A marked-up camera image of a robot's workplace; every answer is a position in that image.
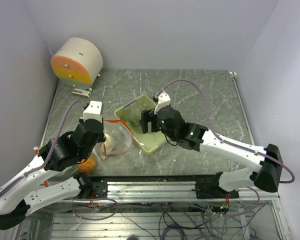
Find green netted toy melon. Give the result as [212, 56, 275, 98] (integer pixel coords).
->
[126, 105, 146, 126]

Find white toy garlic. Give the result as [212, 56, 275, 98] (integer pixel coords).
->
[104, 133, 114, 152]

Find spare clear zip bag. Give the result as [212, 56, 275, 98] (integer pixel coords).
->
[93, 119, 134, 159]

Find orange toy pineapple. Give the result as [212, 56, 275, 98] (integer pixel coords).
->
[77, 153, 97, 174]

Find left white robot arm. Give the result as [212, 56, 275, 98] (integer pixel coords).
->
[0, 119, 106, 230]

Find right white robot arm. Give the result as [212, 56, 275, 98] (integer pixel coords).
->
[139, 105, 283, 198]

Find pale green plastic basket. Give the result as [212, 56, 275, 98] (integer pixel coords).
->
[114, 94, 166, 155]

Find beige drum orange yellow face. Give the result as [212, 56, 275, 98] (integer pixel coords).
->
[50, 37, 104, 90]

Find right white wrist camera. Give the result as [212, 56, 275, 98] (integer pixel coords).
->
[154, 91, 171, 115]

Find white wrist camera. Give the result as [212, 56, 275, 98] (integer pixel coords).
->
[154, 91, 171, 115]
[82, 100, 104, 122]

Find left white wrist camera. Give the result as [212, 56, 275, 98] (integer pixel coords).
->
[82, 100, 104, 122]

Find small white bracket block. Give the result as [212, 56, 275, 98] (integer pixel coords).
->
[72, 88, 91, 99]

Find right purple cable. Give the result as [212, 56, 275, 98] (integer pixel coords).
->
[154, 79, 296, 185]

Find purple cable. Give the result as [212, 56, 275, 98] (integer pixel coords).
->
[0, 99, 87, 206]
[154, 79, 296, 185]

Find aluminium rail frame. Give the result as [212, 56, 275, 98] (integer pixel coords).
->
[87, 174, 279, 203]

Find loose cables under table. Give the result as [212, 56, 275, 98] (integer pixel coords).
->
[69, 194, 266, 240]

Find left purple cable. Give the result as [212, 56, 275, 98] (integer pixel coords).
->
[0, 99, 87, 206]

